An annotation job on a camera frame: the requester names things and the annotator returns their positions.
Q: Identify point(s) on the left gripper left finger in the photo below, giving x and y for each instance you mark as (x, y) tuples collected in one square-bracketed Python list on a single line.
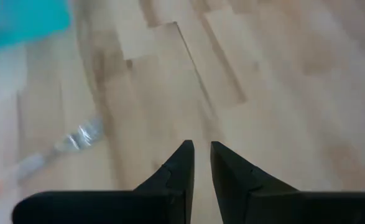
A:
[(157, 205)]

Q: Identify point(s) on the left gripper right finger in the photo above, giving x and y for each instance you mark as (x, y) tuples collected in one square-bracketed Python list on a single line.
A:
[(263, 205)]

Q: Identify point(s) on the teal-green plastic bin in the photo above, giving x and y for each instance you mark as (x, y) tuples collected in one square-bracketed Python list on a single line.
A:
[(20, 21)]

